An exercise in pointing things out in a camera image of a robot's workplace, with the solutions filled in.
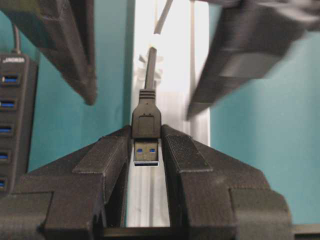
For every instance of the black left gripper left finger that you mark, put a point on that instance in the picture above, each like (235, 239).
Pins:
(71, 197)

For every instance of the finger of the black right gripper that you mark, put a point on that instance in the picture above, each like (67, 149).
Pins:
(251, 37)
(63, 31)

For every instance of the aluminium extrusion rail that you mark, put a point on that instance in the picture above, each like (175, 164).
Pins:
(182, 48)

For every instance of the black multiport USB hub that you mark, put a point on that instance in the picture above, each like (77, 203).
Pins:
(18, 85)

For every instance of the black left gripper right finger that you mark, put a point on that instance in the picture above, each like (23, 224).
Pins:
(213, 196)

